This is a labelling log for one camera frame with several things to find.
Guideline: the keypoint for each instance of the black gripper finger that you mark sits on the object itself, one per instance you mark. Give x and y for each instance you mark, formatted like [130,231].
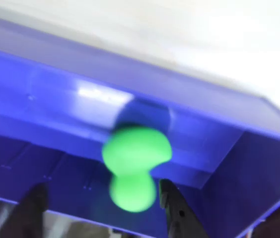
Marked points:
[30,210]
[179,213]

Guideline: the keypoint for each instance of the green rubber duck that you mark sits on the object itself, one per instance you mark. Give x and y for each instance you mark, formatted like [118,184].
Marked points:
[135,151]

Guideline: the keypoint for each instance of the blue plastic box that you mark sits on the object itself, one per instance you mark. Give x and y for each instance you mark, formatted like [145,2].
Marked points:
[55,119]

